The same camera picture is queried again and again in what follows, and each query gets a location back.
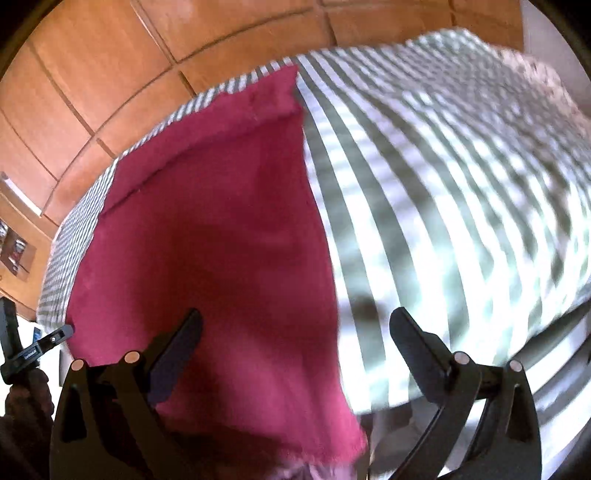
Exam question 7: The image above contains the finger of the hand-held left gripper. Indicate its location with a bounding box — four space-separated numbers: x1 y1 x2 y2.
43 324 76 352
0 297 17 361

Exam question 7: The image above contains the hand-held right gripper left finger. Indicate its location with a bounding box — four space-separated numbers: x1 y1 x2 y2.
49 308 205 480

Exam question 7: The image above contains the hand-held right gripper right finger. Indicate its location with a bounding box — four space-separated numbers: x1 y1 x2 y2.
389 307 544 480

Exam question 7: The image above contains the dark red garment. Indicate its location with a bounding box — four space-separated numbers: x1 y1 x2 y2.
65 64 369 464

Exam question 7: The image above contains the person's left forearm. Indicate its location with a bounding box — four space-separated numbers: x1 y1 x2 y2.
0 413 52 480

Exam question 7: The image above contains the person's left hand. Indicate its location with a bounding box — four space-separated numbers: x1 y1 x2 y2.
6 368 55 426

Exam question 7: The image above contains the wooden shelf unit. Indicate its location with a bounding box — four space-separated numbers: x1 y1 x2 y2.
0 173 58 321

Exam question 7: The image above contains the green white checkered blanket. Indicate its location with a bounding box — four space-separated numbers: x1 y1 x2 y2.
37 28 591 411

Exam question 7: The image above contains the wooden wardrobe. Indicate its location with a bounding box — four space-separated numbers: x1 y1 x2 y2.
0 0 527 227

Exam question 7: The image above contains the floral bed sheet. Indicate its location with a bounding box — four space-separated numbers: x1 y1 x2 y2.
501 48 591 144

